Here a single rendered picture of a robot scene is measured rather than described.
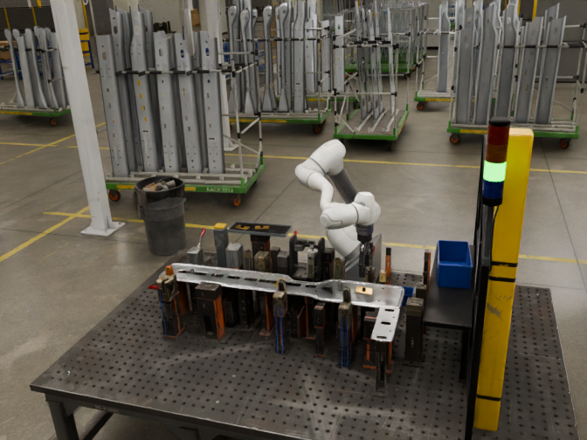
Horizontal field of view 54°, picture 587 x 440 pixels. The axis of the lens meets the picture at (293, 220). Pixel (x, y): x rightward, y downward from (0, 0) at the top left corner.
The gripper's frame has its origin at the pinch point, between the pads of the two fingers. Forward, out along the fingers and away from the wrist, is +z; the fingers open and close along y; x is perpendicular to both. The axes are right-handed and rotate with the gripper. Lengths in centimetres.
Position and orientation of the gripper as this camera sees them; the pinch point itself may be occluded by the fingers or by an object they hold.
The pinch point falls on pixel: (364, 268)
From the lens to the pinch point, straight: 298.0
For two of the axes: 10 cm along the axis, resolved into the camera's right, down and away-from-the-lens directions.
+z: 0.4, 9.2, 3.8
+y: -3.0, 3.7, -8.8
